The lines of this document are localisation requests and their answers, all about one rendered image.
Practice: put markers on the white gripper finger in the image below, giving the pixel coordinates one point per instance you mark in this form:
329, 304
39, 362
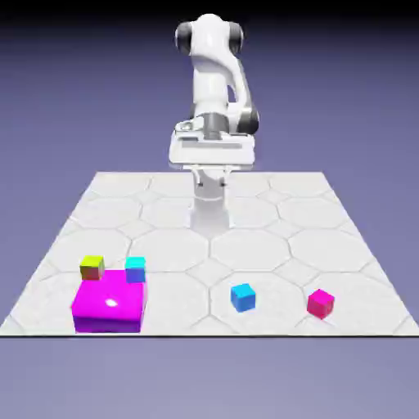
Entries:
198, 179
224, 178

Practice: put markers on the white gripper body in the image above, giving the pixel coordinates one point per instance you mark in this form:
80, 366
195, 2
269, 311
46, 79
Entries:
212, 157

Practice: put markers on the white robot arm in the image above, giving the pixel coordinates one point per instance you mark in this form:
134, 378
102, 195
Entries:
209, 81

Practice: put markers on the small cyan cube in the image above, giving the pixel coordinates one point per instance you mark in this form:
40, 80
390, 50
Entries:
135, 270

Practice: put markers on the small blue cube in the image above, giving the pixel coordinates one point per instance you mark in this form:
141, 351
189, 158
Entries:
243, 298

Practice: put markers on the small yellow-green cube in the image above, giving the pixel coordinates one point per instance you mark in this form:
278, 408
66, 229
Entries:
92, 267

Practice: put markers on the small crimson cube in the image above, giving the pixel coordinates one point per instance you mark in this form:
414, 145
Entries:
320, 304

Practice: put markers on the large magenta box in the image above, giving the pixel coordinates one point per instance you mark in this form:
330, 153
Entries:
108, 304

